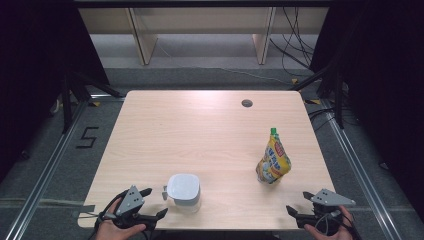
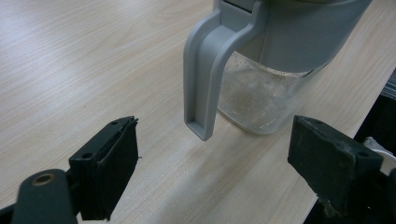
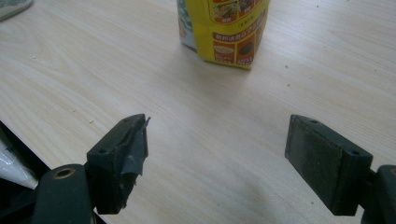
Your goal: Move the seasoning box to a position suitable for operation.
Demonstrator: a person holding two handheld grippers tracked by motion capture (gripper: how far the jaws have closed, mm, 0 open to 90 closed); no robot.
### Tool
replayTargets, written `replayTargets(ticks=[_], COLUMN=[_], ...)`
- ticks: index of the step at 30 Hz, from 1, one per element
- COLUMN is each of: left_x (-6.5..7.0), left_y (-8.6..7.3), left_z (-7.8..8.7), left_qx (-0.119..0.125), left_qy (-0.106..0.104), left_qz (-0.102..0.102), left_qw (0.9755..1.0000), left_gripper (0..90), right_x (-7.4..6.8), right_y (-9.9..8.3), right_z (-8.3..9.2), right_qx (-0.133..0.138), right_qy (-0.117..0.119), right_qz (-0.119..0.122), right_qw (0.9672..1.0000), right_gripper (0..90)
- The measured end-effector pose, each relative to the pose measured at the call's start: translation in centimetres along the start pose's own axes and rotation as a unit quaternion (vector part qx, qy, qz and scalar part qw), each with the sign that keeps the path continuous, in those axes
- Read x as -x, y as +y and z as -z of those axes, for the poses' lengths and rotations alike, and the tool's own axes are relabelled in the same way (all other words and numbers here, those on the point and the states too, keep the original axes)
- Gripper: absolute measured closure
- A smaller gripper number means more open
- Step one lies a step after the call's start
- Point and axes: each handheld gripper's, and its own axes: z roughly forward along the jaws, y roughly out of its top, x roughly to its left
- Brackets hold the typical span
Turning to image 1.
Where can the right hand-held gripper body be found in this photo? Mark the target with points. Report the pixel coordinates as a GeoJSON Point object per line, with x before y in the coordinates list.
{"type": "Point", "coordinates": [328, 198]}

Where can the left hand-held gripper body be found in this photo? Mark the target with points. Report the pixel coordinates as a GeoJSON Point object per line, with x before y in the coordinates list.
{"type": "Point", "coordinates": [130, 201]}

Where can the yellow seasoning pouch green cap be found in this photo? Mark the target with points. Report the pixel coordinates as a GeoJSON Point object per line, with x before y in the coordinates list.
{"type": "Point", "coordinates": [273, 163]}

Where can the person's left hand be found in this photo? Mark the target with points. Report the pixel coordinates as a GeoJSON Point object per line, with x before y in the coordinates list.
{"type": "Point", "coordinates": [111, 231]}

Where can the person's right hand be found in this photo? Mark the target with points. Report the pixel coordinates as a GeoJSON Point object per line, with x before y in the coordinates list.
{"type": "Point", "coordinates": [343, 235]}

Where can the grey floor tape strip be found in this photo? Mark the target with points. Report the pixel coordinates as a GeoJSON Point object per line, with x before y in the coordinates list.
{"type": "Point", "coordinates": [85, 208]}

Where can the yellow tape piece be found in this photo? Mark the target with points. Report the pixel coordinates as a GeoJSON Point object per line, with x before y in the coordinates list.
{"type": "Point", "coordinates": [96, 104]}
{"type": "Point", "coordinates": [295, 80]}
{"type": "Point", "coordinates": [313, 101]}

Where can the black stand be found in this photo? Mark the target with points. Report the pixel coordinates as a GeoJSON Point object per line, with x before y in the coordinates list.
{"type": "Point", "coordinates": [68, 100]}
{"type": "Point", "coordinates": [338, 96]}

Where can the dark curtain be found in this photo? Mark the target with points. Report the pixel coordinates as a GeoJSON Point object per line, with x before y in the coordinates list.
{"type": "Point", "coordinates": [30, 66]}
{"type": "Point", "coordinates": [390, 83]}

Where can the light wooden shelf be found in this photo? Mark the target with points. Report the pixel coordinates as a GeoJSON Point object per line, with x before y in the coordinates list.
{"type": "Point", "coordinates": [200, 20]}

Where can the metal floor rail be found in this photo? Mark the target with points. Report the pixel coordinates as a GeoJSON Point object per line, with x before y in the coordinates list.
{"type": "Point", "coordinates": [43, 176]}
{"type": "Point", "coordinates": [361, 173]}

